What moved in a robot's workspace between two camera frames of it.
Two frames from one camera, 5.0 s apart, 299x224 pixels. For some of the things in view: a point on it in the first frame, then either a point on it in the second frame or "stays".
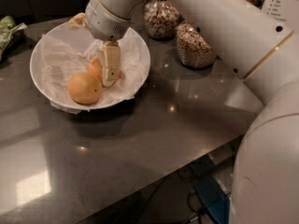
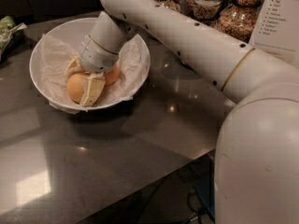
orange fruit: x=84 y=88 stays
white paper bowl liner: x=60 y=63 stays
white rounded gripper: x=104 y=23 to x=97 y=57
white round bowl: x=76 y=71 stays
